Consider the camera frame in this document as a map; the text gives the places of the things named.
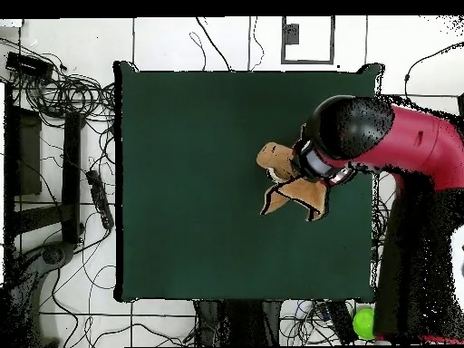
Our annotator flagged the bright green ball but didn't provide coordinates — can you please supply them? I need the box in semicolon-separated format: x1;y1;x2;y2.
352;307;376;341

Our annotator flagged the black stand frame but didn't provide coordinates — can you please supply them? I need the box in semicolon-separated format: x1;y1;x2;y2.
3;81;86;247

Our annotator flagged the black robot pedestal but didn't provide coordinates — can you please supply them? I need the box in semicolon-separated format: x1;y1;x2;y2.
195;299;284;347

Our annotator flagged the black power strip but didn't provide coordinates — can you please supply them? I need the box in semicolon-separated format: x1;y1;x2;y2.
85;169;115;231

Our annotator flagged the dark green tablecloth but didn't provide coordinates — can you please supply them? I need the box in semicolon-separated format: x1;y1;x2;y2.
112;60;385;304

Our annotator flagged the small grey square plate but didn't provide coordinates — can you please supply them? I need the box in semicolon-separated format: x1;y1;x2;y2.
284;23;301;45

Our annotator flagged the flat black box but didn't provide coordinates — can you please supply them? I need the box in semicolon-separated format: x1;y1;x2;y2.
5;51;54;79

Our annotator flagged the long black box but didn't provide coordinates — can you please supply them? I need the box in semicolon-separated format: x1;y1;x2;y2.
325;300;360;345

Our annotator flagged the black adapter cable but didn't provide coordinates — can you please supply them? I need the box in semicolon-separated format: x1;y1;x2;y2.
403;41;464;100

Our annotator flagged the grey chair base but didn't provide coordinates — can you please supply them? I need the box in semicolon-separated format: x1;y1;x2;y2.
5;240;77;348

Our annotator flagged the thin black looped cable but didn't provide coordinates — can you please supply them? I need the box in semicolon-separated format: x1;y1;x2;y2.
188;31;208;73

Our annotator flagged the thick black cable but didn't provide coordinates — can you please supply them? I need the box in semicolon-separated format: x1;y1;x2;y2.
195;16;233;73

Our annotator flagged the tan terry towel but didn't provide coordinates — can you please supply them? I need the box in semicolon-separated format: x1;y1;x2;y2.
256;141;331;222

